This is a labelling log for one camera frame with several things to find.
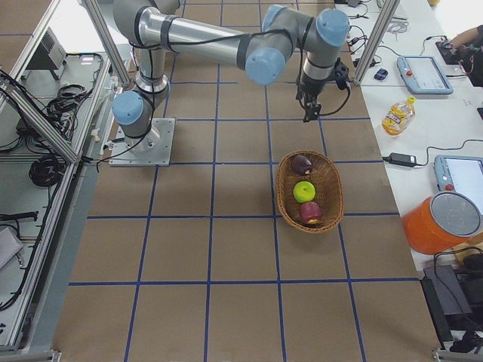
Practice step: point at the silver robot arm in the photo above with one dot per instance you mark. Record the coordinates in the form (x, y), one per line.
(153, 29)

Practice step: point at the aluminium frame post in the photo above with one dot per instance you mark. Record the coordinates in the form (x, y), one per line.
(110, 48)
(382, 22)

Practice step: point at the black power adapter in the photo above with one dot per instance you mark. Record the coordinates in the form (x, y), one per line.
(400, 159)

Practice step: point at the green apple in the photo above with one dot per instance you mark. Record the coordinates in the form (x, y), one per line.
(304, 191)

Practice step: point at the orange drink bottle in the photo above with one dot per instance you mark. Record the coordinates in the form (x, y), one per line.
(399, 116)

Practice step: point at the red apple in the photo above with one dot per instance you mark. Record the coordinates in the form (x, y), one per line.
(310, 213)

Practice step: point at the orange cylindrical container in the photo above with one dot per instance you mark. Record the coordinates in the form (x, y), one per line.
(440, 222)

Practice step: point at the dark blue pouch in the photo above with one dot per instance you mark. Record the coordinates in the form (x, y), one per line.
(381, 74)

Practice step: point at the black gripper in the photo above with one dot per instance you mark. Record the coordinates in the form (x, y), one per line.
(312, 87)

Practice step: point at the blue teach pendant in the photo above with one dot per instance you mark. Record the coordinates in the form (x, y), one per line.
(423, 75)
(462, 174)

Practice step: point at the wicker basket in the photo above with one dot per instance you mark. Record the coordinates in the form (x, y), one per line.
(328, 192)

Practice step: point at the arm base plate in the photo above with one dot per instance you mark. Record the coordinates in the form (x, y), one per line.
(154, 149)

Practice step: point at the dark purple apple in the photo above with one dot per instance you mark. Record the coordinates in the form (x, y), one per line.
(301, 165)

